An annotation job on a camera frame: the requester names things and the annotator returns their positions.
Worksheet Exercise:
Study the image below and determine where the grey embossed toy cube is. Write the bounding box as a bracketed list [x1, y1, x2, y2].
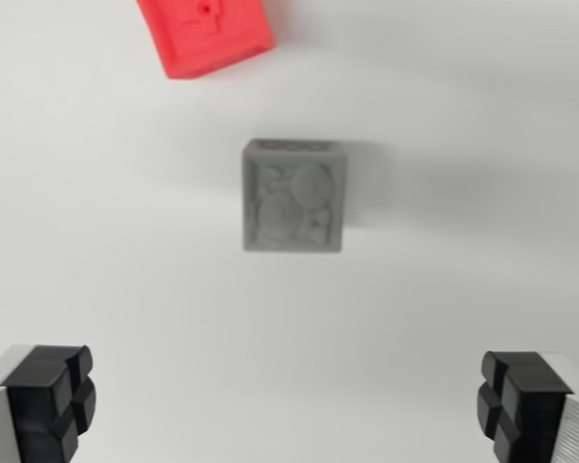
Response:
[241, 138, 349, 254]

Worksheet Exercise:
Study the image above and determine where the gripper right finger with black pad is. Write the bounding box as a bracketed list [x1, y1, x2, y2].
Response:
[475, 350, 579, 463]

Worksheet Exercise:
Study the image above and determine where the red embossed toy cube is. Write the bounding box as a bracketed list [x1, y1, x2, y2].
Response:
[135, 0, 276, 80]

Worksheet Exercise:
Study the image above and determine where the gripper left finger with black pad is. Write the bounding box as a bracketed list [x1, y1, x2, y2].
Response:
[0, 343, 97, 463]

